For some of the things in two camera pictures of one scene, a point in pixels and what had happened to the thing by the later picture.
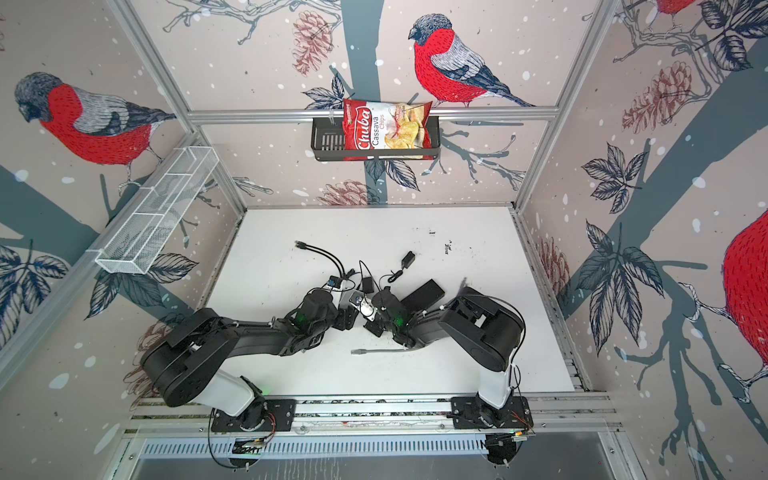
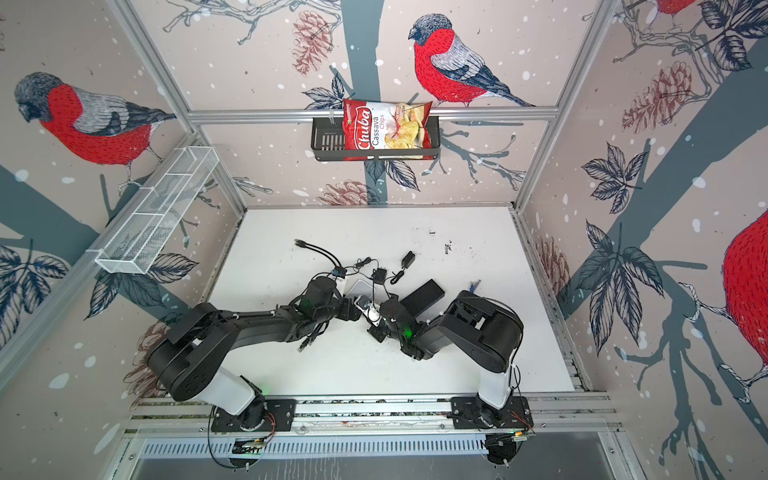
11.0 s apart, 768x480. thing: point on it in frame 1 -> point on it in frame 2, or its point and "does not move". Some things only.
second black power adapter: x=405 y=264 does not move
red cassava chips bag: x=370 y=125 does not move
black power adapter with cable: x=368 y=281 -> x=379 y=276
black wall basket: x=327 y=144 does not move
